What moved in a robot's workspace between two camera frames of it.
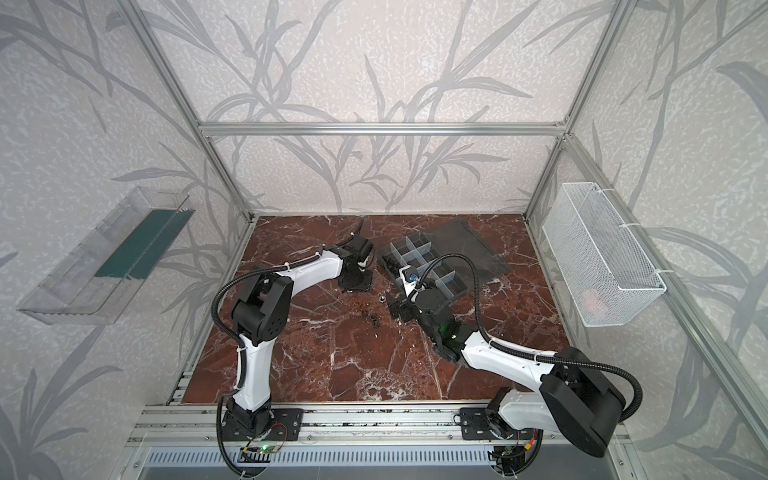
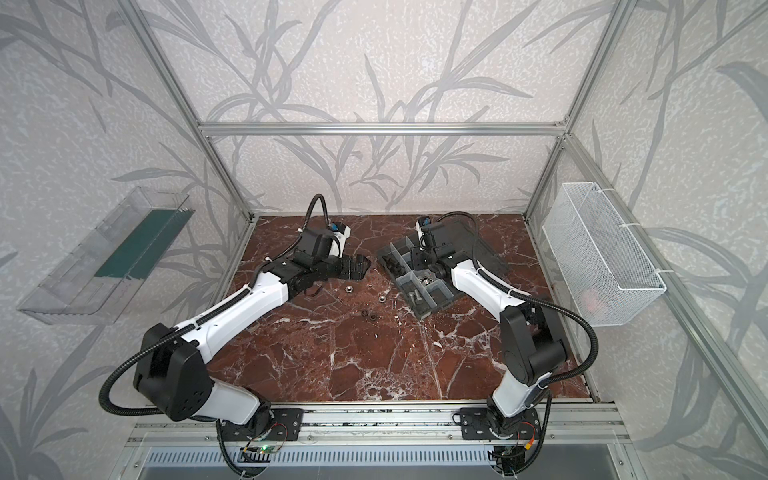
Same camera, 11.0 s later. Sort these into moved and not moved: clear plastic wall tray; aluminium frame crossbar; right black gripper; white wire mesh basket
Moved: right black gripper
Not moved: aluminium frame crossbar; white wire mesh basket; clear plastic wall tray
